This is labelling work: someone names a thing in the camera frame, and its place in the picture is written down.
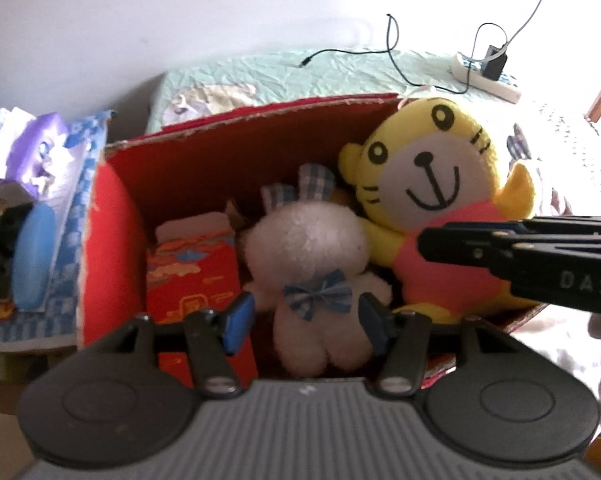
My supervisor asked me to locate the pile of clutter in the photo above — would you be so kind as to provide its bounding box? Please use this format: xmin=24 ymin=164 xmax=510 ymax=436
xmin=0 ymin=102 xmax=118 ymax=356

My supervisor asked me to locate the light green bed sheet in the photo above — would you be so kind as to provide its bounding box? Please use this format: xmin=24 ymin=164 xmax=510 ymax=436
xmin=145 ymin=49 xmax=521 ymax=133

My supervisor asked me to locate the black cable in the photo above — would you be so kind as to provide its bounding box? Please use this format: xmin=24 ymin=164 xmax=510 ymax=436
xmin=299 ymin=12 xmax=511 ymax=96

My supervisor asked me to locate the red cardboard box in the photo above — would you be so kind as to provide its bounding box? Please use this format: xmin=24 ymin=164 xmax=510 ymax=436
xmin=78 ymin=92 xmax=551 ymax=386

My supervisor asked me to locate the yellow plush tiger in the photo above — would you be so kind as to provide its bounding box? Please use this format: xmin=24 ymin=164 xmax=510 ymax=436
xmin=337 ymin=96 xmax=544 ymax=325

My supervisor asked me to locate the white power strip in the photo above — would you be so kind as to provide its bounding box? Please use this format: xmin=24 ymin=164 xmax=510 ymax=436
xmin=451 ymin=52 xmax=523 ymax=103

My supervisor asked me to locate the light blue pouch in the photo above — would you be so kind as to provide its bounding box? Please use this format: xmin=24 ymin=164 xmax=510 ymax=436
xmin=11 ymin=201 xmax=57 ymax=312

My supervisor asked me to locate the red patterned carton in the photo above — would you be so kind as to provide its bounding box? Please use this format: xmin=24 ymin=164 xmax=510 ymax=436
xmin=144 ymin=211 xmax=260 ymax=383

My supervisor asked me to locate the white plush rabbit blue bow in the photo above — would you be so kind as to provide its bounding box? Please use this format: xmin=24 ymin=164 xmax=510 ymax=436
xmin=243 ymin=162 xmax=394 ymax=378

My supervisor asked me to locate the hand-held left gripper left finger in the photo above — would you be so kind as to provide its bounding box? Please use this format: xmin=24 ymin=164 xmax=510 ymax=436
xmin=98 ymin=291 xmax=258 ymax=399

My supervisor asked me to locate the black charger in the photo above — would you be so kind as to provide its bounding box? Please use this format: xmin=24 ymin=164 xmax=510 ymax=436
xmin=483 ymin=44 xmax=509 ymax=82

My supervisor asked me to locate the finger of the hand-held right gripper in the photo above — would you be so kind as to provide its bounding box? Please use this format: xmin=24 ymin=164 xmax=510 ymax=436
xmin=417 ymin=226 xmax=522 ymax=282
xmin=495 ymin=215 xmax=601 ymax=237

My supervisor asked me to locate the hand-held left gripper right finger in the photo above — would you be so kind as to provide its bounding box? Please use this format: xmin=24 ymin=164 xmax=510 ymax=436
xmin=357 ymin=292 xmax=519 ymax=397

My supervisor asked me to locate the purple box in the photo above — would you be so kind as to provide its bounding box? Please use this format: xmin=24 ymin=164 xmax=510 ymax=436
xmin=3 ymin=111 xmax=76 ymax=203

